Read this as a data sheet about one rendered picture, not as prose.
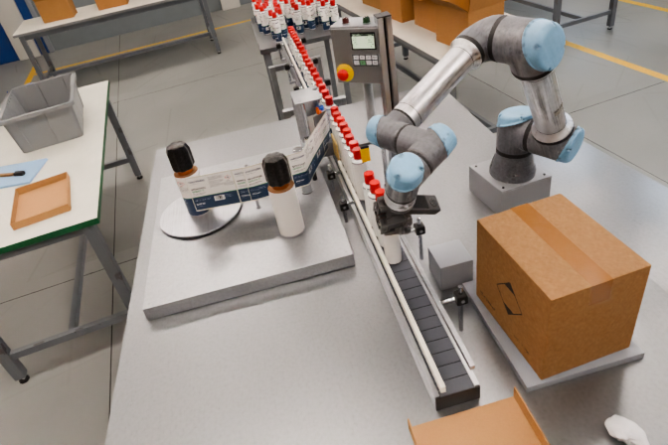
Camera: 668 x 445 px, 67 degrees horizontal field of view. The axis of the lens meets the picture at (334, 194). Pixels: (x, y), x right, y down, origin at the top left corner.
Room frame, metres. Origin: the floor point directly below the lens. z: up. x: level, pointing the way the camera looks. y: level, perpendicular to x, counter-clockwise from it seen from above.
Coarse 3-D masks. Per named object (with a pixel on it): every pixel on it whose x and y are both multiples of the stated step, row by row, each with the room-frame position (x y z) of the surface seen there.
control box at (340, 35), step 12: (336, 24) 1.63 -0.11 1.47; (360, 24) 1.58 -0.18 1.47; (372, 24) 1.55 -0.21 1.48; (336, 36) 1.60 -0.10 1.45; (348, 36) 1.58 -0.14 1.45; (336, 48) 1.60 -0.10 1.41; (348, 48) 1.58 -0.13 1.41; (336, 60) 1.60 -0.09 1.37; (348, 60) 1.58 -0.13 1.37; (348, 72) 1.58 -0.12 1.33; (360, 72) 1.56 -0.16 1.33; (372, 72) 1.55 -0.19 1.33
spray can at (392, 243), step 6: (396, 234) 1.12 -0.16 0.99; (384, 240) 1.14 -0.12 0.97; (390, 240) 1.12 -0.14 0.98; (396, 240) 1.12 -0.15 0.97; (384, 246) 1.14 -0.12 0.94; (390, 246) 1.12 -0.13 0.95; (396, 246) 1.12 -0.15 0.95; (390, 252) 1.12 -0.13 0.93; (396, 252) 1.12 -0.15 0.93; (390, 258) 1.12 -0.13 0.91; (396, 258) 1.12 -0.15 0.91; (402, 258) 1.14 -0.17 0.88; (390, 264) 1.13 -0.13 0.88; (396, 264) 1.12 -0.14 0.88
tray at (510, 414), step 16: (512, 400) 0.65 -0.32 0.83; (448, 416) 0.65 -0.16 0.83; (464, 416) 0.64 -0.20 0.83; (480, 416) 0.63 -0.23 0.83; (496, 416) 0.62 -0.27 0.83; (512, 416) 0.62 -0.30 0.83; (528, 416) 0.60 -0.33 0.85; (416, 432) 0.62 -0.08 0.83; (432, 432) 0.62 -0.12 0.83; (448, 432) 0.61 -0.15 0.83; (464, 432) 0.60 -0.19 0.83; (480, 432) 0.60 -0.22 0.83; (496, 432) 0.59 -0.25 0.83; (512, 432) 0.58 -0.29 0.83; (528, 432) 0.58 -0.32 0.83
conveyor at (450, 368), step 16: (336, 160) 1.80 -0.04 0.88; (400, 272) 1.09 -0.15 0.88; (400, 288) 1.02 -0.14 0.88; (416, 288) 1.01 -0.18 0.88; (400, 304) 0.96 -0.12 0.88; (416, 304) 0.95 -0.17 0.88; (416, 320) 0.90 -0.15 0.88; (432, 320) 0.89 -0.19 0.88; (432, 336) 0.84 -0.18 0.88; (432, 352) 0.79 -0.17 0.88; (448, 352) 0.78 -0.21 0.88; (448, 368) 0.74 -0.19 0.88; (464, 368) 0.73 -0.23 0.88; (448, 384) 0.69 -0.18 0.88; (464, 384) 0.69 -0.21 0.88
